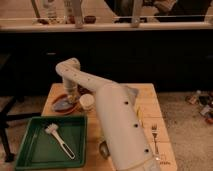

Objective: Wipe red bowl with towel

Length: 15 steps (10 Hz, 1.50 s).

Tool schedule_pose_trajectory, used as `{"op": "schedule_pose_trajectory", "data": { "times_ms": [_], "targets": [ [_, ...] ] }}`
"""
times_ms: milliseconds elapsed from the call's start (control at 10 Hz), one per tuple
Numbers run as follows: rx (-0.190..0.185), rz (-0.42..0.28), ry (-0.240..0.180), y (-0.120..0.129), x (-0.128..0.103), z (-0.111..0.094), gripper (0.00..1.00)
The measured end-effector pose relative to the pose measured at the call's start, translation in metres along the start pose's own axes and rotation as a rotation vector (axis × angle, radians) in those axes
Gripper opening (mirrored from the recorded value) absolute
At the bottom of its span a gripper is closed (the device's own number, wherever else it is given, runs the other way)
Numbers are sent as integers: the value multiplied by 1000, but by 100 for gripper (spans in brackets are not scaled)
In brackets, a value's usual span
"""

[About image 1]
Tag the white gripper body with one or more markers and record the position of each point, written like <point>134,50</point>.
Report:
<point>70,88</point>

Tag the red bowl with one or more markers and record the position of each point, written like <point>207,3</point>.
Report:
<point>63,97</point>

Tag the grey towel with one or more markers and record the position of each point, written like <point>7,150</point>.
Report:
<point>62,106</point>

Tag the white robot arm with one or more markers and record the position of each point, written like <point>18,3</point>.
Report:
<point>128,146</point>

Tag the white cup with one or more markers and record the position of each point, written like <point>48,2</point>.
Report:
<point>87,101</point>

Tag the white dish brush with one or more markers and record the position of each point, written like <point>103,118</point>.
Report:
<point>51,129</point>

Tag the black office chair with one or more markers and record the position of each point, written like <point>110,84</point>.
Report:
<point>5,117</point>

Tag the green plastic tray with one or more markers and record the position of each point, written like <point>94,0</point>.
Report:
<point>39,150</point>

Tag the silver fork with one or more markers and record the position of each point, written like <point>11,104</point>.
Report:
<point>154,134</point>

